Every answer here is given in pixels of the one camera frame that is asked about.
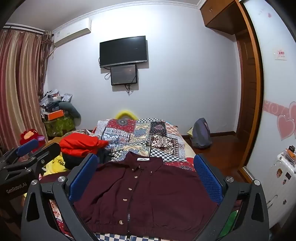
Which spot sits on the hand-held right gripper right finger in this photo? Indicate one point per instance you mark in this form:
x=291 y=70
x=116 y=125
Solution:
x=208 y=180

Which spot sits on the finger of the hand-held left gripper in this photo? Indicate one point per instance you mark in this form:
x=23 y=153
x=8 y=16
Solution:
x=49 y=150
x=29 y=146

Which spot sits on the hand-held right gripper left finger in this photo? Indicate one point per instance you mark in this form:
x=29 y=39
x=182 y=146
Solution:
x=81 y=182

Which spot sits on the maroon button shirt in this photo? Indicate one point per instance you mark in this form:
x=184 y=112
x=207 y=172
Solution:
x=150 y=197

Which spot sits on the red plush toy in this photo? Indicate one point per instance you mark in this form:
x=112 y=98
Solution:
x=29 y=136

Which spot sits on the yellow garment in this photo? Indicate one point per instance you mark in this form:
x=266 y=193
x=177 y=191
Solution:
x=53 y=168

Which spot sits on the dark garment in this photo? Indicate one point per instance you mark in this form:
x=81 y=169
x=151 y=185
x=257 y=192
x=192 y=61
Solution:
x=69 y=159

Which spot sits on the red jacket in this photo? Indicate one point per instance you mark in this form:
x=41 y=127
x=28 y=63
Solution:
x=78 y=143

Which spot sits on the orange box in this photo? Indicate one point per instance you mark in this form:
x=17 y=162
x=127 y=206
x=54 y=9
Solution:
x=54 y=115

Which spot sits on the floral bed sheet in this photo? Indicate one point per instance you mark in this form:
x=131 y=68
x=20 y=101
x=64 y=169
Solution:
x=59 y=215

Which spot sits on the grey purple backpack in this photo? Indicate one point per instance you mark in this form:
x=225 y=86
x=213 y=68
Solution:
x=201 y=135

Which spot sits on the grey plush pillow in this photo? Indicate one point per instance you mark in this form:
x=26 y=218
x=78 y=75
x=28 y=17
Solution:
x=72 y=110

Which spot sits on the yellow bag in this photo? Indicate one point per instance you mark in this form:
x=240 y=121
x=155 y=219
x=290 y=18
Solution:
x=190 y=133

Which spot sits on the pile of clutter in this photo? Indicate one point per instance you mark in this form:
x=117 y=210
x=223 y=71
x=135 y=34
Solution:
x=52 y=98

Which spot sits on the striped red curtain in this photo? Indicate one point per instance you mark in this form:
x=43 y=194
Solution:
x=20 y=88

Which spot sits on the white stickered suitcase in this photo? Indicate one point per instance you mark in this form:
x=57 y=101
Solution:
x=282 y=190

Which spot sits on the patchwork printed blanket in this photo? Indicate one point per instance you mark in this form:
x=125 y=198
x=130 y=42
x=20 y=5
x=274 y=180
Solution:
x=143 y=136

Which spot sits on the wooden door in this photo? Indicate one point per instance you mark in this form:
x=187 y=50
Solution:
x=248 y=92

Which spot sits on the white heart sticker wardrobe door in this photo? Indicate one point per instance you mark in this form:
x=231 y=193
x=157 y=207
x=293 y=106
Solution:
x=275 y=92

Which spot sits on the curtain rod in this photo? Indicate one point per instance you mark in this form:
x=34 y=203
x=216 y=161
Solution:
x=25 y=28

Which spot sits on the white air conditioner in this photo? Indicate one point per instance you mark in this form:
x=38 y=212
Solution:
x=69 y=32

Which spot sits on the pink label sticker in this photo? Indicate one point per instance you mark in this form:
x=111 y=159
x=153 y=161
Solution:
x=280 y=54

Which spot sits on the wooden overhead cabinet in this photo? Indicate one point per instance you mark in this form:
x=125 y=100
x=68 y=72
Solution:
x=219 y=14

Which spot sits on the small black wall monitor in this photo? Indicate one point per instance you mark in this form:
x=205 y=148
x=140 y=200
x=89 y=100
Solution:
x=123 y=74

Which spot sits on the black wall television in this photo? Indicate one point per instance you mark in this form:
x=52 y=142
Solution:
x=123 y=51

